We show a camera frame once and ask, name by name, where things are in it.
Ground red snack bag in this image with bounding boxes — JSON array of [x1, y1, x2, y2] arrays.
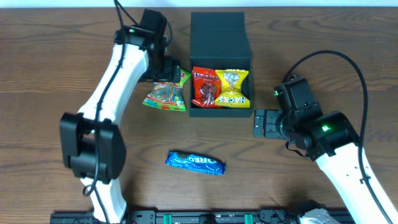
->
[[192, 67, 221, 109]]

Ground yellow Hacks candy bag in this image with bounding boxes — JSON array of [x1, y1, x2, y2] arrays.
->
[[215, 69, 251, 108]]

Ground green gummy candy bag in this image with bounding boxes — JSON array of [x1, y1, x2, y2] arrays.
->
[[142, 70, 191, 112]]

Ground black mounting rail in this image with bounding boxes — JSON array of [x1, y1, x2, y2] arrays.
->
[[49, 200, 355, 224]]

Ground dark green open box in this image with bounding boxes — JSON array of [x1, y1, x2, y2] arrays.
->
[[189, 12, 254, 118]]

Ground blue Oreo cookie pack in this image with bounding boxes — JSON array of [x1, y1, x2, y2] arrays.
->
[[165, 151, 226, 175]]

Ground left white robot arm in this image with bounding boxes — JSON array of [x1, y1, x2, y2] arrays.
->
[[50, 9, 180, 223]]

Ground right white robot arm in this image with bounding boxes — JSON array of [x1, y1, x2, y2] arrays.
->
[[274, 78, 397, 223]]

